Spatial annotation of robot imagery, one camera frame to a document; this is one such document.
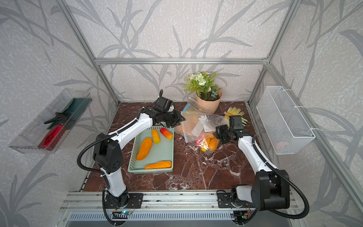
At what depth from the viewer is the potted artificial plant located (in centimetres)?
94

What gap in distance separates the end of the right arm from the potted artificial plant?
0.24 meters

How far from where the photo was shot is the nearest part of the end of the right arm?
23.8 inches
